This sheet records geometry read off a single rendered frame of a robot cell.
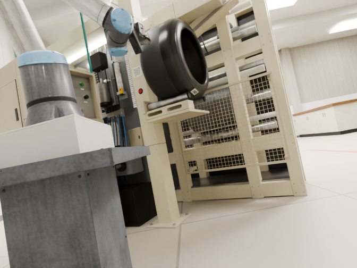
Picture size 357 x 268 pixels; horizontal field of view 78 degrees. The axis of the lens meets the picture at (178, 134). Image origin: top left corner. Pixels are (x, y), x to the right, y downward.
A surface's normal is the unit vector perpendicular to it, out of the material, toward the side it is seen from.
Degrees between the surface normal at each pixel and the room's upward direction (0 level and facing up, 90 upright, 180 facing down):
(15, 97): 90
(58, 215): 90
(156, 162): 90
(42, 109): 68
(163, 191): 90
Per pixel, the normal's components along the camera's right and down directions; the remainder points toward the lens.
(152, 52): -0.48, 0.01
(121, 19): 0.46, -0.14
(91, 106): 0.86, -0.19
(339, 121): -0.04, -0.04
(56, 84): 0.63, -0.22
